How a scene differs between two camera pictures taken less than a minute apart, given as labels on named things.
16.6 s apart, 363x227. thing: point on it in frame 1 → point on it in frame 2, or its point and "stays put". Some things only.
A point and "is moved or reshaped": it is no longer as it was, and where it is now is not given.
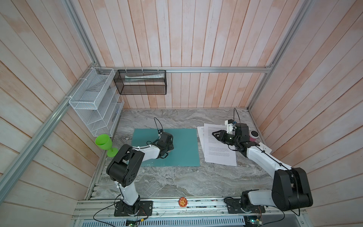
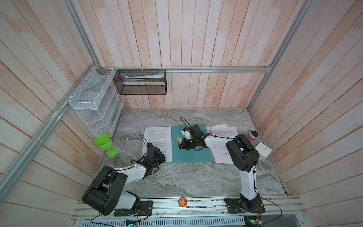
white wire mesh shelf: (97, 103) stays put
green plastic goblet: (104, 142) stays put
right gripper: (221, 135) → (184, 146)
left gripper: (171, 147) → (162, 158)
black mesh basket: (141, 82) stays put
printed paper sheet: (216, 151) → (161, 137)
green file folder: (185, 152) is moved or reshaped
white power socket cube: (264, 148) stays put
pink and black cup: (254, 135) stays put
